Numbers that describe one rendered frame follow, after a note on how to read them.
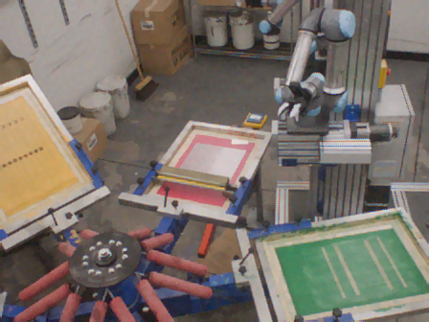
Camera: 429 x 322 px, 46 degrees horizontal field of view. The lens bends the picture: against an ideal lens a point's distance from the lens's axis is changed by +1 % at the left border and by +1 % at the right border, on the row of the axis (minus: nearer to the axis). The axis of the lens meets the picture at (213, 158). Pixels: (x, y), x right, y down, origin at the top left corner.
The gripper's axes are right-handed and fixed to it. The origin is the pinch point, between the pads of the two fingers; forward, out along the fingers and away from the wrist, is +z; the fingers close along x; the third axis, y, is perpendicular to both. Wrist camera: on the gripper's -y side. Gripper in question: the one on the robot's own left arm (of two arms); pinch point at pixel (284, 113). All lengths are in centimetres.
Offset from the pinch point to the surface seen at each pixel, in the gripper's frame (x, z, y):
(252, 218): 91, -81, 156
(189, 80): 262, -250, 135
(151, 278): 32, 72, 39
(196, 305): 24, 61, 64
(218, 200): 52, -4, 65
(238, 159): 60, -41, 65
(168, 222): 61, 29, 55
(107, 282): 41, 85, 30
